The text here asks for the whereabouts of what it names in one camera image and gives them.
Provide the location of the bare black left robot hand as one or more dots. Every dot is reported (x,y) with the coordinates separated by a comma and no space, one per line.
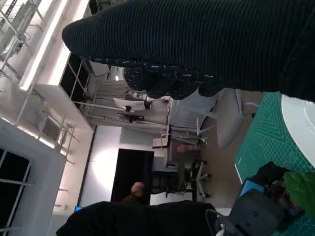
(269,172)

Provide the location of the person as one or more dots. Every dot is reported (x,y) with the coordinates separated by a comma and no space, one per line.
(137,218)

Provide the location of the black office chair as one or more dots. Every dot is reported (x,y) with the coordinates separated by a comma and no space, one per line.
(187,179)

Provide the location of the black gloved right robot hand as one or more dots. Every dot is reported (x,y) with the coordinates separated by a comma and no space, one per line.
(197,41)

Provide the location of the white plate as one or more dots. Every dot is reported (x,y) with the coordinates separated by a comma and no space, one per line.
(300,127)

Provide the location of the green cutting mat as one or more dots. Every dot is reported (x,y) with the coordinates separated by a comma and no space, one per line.
(263,137)

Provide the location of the grey chair with white frame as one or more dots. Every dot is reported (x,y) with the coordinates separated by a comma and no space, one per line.
(229,123)

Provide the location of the white computer monitor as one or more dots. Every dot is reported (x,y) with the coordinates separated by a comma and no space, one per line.
(128,103)

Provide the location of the red toy grape bunch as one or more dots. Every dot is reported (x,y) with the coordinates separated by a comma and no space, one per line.
(295,191)

